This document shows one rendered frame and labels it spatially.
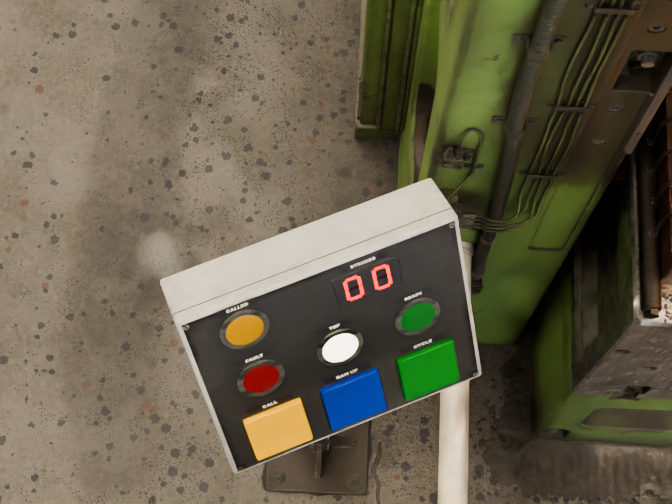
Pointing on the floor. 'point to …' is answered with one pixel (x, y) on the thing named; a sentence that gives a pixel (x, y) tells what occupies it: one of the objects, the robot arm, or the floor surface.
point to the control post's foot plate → (324, 466)
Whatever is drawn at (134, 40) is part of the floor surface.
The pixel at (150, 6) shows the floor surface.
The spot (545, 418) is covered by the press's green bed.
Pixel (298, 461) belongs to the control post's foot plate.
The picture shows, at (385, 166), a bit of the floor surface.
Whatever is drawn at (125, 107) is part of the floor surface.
